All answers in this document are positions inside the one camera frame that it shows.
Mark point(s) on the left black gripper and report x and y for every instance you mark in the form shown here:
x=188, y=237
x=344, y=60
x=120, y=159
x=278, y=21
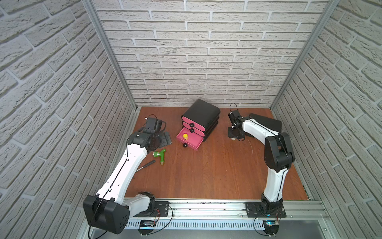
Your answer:
x=162, y=139

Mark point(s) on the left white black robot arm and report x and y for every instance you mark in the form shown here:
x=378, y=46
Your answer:
x=107, y=210

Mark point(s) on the controller box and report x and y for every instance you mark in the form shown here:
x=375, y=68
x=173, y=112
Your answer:
x=146, y=227
x=271, y=228

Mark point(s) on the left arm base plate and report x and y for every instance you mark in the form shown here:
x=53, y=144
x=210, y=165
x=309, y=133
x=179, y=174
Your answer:
x=161, y=209

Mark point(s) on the green toy drill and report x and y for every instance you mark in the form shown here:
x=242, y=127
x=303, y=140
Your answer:
x=161, y=155

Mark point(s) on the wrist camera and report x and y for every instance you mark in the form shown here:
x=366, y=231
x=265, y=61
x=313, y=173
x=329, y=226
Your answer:
x=235, y=118
x=154, y=125

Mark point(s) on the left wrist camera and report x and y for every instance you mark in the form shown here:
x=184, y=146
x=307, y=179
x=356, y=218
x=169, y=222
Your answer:
x=154, y=125

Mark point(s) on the black pink drawer cabinet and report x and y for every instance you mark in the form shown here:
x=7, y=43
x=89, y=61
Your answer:
x=198, y=121

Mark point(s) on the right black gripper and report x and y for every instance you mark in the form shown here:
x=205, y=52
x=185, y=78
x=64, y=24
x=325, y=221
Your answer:
x=230, y=134

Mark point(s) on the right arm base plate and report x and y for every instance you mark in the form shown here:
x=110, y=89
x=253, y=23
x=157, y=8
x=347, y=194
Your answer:
x=261, y=209

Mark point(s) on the aluminium front rail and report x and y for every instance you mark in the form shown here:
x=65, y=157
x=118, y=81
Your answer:
x=208, y=209

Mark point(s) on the left controller box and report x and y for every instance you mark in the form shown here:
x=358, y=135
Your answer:
x=146, y=227

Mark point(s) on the black plastic tool case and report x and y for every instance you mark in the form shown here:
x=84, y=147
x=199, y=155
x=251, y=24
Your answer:
x=270, y=123

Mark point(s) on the right controller box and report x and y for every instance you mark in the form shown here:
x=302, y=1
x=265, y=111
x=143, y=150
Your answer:
x=271, y=228

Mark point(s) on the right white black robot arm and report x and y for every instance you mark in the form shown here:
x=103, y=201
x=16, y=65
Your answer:
x=278, y=153

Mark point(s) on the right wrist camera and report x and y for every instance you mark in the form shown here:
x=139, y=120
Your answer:
x=235, y=118

